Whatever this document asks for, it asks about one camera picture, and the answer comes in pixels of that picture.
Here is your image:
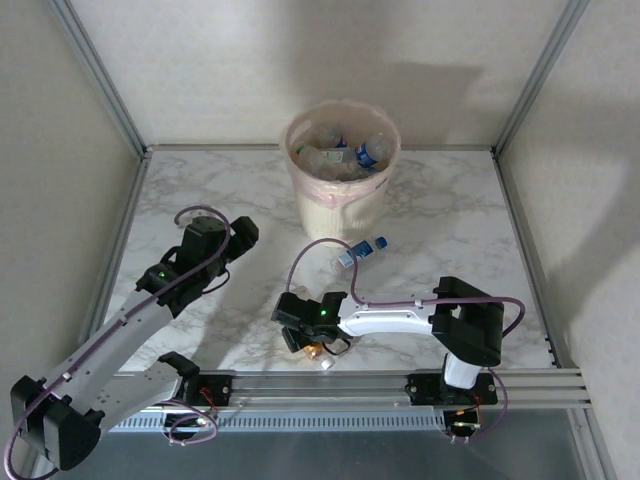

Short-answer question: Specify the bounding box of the red label bottle white cap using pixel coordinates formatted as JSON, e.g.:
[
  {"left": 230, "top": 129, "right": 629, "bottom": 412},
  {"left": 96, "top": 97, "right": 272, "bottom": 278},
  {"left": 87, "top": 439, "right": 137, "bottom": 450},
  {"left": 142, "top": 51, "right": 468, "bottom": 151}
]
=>
[{"left": 302, "top": 343, "right": 337, "bottom": 371}]

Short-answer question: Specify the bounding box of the crushed clear plastic bottle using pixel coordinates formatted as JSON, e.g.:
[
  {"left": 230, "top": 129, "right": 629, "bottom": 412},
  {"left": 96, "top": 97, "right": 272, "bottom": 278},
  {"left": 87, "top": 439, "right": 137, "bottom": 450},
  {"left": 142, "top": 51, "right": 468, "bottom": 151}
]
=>
[{"left": 299, "top": 147, "right": 326, "bottom": 174}]

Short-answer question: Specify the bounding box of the clear bottle pale label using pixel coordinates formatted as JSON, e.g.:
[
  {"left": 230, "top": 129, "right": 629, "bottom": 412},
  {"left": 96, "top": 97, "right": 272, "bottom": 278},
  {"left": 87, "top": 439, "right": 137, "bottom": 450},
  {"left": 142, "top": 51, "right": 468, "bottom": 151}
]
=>
[{"left": 319, "top": 144, "right": 354, "bottom": 166}]

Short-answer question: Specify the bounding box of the white-capped bottle dark-blue label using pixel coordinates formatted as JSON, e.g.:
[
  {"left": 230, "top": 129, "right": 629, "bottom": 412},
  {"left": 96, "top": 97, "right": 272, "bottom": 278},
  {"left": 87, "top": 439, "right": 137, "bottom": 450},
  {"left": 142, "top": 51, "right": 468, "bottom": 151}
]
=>
[{"left": 353, "top": 132, "right": 391, "bottom": 169}]

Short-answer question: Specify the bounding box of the white plastic bin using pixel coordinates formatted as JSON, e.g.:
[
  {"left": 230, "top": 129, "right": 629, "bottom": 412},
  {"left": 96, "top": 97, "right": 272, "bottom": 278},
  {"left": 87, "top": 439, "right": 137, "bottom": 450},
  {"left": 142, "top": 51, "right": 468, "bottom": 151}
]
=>
[{"left": 294, "top": 164, "right": 390, "bottom": 241}]

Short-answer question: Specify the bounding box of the pink translucent bin liner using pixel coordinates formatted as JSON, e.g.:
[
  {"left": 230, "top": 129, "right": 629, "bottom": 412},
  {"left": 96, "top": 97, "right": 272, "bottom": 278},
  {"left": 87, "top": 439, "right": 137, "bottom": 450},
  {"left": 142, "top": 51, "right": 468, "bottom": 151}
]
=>
[{"left": 283, "top": 98, "right": 403, "bottom": 211}]

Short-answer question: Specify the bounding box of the blue-capped bottle light-blue label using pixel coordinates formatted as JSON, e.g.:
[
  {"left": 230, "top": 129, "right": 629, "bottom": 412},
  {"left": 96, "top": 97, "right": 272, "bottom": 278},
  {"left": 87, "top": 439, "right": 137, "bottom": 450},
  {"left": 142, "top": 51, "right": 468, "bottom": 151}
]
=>
[{"left": 333, "top": 235, "right": 390, "bottom": 274}]

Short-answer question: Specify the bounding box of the small circuit board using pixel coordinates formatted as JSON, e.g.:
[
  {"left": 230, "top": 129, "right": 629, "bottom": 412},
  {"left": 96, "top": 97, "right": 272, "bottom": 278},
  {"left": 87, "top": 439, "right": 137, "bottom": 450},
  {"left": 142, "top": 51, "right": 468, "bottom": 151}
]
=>
[
  {"left": 164, "top": 412, "right": 217, "bottom": 437},
  {"left": 443, "top": 408, "right": 484, "bottom": 437}
]

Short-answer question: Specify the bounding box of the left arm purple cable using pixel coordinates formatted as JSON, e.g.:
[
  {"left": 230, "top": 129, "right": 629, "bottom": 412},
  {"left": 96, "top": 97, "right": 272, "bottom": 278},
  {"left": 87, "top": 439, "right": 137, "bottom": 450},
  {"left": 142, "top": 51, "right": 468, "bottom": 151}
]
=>
[{"left": 2, "top": 204, "right": 234, "bottom": 480}]

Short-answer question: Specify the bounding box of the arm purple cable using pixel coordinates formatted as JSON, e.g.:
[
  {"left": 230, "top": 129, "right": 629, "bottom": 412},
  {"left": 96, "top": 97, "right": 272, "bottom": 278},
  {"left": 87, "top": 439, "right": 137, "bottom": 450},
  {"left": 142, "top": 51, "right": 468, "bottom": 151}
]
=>
[
  {"left": 2, "top": 204, "right": 234, "bottom": 480},
  {"left": 287, "top": 238, "right": 529, "bottom": 445}
]

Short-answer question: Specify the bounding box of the wide grooved aluminium rail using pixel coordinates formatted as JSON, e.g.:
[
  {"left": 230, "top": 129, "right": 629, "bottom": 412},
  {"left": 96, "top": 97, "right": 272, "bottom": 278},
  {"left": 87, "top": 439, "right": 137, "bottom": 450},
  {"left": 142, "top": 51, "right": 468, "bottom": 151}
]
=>
[{"left": 112, "top": 368, "right": 594, "bottom": 414}]

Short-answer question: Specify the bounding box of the aluminium frame rail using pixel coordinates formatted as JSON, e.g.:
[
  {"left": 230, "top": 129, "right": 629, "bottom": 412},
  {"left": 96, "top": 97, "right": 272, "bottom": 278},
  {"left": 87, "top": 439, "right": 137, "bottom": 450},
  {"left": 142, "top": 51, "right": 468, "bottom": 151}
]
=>
[
  {"left": 87, "top": 152, "right": 154, "bottom": 341},
  {"left": 492, "top": 149, "right": 574, "bottom": 371},
  {"left": 144, "top": 143, "right": 497, "bottom": 153}
]

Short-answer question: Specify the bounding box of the grey slotted cable duct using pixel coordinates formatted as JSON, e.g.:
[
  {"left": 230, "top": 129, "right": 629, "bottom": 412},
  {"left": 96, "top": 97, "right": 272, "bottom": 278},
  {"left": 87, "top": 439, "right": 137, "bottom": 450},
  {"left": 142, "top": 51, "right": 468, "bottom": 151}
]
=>
[{"left": 107, "top": 411, "right": 449, "bottom": 435}]

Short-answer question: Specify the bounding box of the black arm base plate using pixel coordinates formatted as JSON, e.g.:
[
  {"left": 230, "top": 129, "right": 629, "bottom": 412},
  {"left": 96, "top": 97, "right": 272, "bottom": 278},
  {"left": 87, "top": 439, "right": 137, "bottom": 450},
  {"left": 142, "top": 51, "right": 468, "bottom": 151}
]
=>
[
  {"left": 180, "top": 372, "right": 235, "bottom": 407},
  {"left": 407, "top": 372, "right": 500, "bottom": 407}
]

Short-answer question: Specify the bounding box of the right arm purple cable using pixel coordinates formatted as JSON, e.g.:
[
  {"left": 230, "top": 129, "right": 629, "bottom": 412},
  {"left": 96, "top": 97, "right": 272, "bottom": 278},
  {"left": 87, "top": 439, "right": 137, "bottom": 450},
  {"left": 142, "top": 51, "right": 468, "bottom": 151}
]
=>
[{"left": 287, "top": 238, "right": 529, "bottom": 445}]

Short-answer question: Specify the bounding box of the aluminium frame post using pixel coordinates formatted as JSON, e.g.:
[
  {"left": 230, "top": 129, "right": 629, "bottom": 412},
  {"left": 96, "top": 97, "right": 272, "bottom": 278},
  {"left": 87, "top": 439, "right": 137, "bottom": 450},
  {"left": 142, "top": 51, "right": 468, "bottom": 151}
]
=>
[
  {"left": 492, "top": 0, "right": 591, "bottom": 156},
  {"left": 48, "top": 0, "right": 151, "bottom": 157}
]

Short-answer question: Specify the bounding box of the aluminium frame leg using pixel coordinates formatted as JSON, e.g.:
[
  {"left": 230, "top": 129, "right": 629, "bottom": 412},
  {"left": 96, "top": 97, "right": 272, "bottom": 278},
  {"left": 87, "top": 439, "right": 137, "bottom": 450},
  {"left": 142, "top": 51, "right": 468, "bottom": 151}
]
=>
[{"left": 569, "top": 407, "right": 617, "bottom": 480}]

